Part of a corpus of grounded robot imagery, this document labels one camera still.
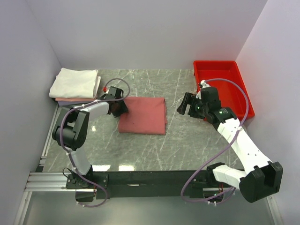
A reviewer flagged red plastic bin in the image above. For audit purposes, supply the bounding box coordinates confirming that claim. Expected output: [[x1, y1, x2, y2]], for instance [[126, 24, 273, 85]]
[[193, 60, 247, 120]]

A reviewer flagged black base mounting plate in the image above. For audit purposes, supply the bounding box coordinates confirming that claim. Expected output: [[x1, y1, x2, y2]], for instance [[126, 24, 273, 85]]
[[65, 170, 233, 200]]

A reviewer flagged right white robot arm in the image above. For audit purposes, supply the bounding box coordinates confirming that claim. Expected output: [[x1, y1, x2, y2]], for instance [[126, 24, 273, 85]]
[[177, 87, 283, 203]]

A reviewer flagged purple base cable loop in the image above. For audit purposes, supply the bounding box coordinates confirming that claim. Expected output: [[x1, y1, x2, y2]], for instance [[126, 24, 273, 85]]
[[76, 187, 111, 208]]

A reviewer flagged white folded t shirt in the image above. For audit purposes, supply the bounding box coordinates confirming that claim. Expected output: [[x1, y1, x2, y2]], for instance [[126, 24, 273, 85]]
[[49, 68, 101, 99]]

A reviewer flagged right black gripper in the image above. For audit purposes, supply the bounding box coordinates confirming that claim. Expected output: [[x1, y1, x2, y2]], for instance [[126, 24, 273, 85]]
[[177, 92, 209, 120]]

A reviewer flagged pink red t shirt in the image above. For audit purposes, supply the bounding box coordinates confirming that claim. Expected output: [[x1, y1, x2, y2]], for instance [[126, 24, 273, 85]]
[[118, 97, 167, 135]]

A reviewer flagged aluminium frame rail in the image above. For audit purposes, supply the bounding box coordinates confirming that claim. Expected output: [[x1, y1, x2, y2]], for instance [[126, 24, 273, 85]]
[[24, 170, 78, 192]]

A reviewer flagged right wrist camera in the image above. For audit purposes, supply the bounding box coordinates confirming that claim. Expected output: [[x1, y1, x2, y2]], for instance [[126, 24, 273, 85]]
[[196, 80, 210, 99]]

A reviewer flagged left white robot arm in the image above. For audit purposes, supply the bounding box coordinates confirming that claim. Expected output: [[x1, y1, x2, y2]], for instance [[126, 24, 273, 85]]
[[52, 86, 128, 188]]

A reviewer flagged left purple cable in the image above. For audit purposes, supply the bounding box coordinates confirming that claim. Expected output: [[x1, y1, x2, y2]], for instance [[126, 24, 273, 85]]
[[60, 78, 131, 207]]

